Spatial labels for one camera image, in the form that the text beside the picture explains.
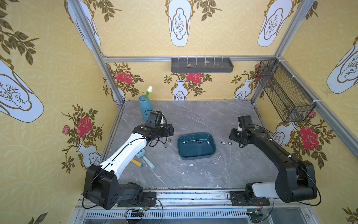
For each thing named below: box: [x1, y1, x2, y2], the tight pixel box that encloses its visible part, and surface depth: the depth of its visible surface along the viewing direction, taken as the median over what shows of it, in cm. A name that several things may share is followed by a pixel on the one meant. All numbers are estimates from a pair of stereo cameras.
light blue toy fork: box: [135, 148, 156, 170], surface depth 90 cm
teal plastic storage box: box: [177, 132, 217, 161], surface depth 96 cm
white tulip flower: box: [145, 85, 153, 101], surface depth 90 cm
